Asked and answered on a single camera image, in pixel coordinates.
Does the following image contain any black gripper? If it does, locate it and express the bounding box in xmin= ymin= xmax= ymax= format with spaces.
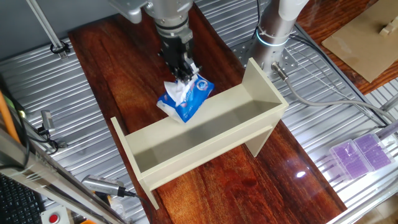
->
xmin=159 ymin=33 xmax=200 ymax=84

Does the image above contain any blue tissue pack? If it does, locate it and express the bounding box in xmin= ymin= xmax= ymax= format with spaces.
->
xmin=156 ymin=73 xmax=215 ymax=124

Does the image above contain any beige shelf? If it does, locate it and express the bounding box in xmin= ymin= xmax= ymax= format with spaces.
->
xmin=110 ymin=57 xmax=289 ymax=211

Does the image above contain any dark red wooden board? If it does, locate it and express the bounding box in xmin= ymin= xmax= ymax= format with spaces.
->
xmin=67 ymin=6 xmax=348 ymax=224

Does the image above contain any silver robot mounting plate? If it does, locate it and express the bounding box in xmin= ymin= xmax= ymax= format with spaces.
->
xmin=231 ymin=35 xmax=301 ymax=83

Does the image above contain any brown cardboard sheet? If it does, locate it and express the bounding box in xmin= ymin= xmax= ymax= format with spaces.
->
xmin=322 ymin=0 xmax=398 ymax=83

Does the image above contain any clear box with purple contents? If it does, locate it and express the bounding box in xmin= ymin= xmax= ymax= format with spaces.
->
xmin=353 ymin=133 xmax=396 ymax=171
xmin=329 ymin=139 xmax=373 ymax=182

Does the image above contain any grey box with red button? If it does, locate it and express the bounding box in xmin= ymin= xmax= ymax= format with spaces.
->
xmin=40 ymin=204 xmax=71 ymax=224

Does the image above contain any grey metal tube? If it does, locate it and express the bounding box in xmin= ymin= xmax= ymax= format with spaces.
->
xmin=379 ymin=93 xmax=398 ymax=113

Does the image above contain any pale wooden block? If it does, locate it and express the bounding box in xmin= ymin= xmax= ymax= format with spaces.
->
xmin=379 ymin=9 xmax=398 ymax=37

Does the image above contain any black keyboard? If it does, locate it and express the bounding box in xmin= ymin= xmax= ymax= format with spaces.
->
xmin=0 ymin=172 xmax=46 ymax=224

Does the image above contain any black post clamp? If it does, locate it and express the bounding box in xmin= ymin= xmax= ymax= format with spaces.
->
xmin=49 ymin=40 xmax=71 ymax=55

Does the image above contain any thick grey robot cable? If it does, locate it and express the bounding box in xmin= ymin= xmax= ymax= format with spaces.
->
xmin=271 ymin=61 xmax=398 ymax=124

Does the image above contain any black silver camera cable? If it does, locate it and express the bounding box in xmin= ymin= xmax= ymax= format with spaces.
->
xmin=123 ymin=189 xmax=155 ymax=224

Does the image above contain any silver ribbed camera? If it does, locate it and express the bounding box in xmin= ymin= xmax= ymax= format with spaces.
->
xmin=81 ymin=174 xmax=127 ymax=197

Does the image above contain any aluminium camera post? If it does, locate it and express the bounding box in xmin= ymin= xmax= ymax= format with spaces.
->
xmin=26 ymin=0 xmax=68 ymax=60

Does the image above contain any small grey camera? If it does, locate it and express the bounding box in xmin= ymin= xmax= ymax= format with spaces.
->
xmin=40 ymin=110 xmax=56 ymax=131

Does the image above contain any thin black camera cable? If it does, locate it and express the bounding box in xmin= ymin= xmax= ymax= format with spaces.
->
xmin=37 ymin=127 xmax=68 ymax=154

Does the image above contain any black hanging cable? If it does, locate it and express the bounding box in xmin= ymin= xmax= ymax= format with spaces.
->
xmin=0 ymin=77 xmax=30 ymax=171

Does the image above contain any aluminium frame bar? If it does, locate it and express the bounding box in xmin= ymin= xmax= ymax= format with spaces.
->
xmin=0 ymin=123 xmax=128 ymax=224

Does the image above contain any orange hose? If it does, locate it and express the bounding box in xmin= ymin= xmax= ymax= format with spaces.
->
xmin=0 ymin=90 xmax=21 ymax=144

